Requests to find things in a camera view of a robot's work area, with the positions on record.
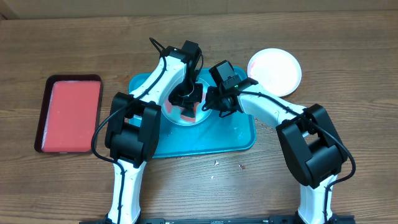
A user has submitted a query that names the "green and tan sponge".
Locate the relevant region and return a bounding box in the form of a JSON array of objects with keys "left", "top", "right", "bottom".
[{"left": 181, "top": 108, "right": 196, "bottom": 118}]

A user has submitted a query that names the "light blue plate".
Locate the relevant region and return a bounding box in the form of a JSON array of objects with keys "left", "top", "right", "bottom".
[{"left": 162, "top": 78, "right": 212, "bottom": 126}]

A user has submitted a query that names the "white plate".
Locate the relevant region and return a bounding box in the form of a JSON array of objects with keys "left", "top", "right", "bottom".
[{"left": 247, "top": 48, "right": 302, "bottom": 97}]

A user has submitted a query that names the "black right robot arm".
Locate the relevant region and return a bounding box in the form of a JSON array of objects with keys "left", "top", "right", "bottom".
[{"left": 202, "top": 60, "right": 354, "bottom": 223}]

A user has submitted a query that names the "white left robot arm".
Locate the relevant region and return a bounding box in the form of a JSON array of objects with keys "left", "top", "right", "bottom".
[{"left": 105, "top": 40, "right": 203, "bottom": 223}]

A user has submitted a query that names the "blue plastic tray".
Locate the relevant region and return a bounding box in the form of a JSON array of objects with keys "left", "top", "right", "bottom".
[{"left": 129, "top": 65, "right": 256, "bottom": 159}]

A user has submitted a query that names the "dark red water tray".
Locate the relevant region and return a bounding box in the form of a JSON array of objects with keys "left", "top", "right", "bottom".
[{"left": 34, "top": 74, "right": 103, "bottom": 154}]

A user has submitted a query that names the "cardboard back panel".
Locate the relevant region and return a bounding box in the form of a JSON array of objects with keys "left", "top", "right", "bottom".
[{"left": 1, "top": 0, "right": 397, "bottom": 20}]

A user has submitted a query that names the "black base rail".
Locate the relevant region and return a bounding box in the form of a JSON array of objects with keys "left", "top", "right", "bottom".
[{"left": 79, "top": 214, "right": 356, "bottom": 224}]

